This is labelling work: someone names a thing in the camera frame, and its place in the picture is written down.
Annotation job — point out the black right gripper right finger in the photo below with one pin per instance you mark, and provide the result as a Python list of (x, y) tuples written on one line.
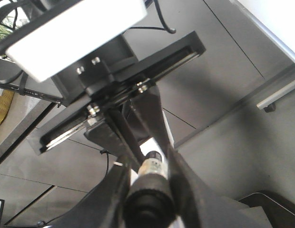
[(199, 206)]

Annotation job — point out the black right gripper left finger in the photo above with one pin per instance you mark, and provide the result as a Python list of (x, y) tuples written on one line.
[(102, 207)]

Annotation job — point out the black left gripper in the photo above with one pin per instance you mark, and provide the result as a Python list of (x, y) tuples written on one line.
[(109, 92)]

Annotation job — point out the white black whiteboard marker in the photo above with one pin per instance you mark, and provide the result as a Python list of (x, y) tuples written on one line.
[(149, 203)]

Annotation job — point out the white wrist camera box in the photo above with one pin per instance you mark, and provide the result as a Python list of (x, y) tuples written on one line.
[(72, 34)]

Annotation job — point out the white whiteboard with aluminium frame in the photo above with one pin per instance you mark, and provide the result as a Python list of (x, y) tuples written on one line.
[(276, 18)]

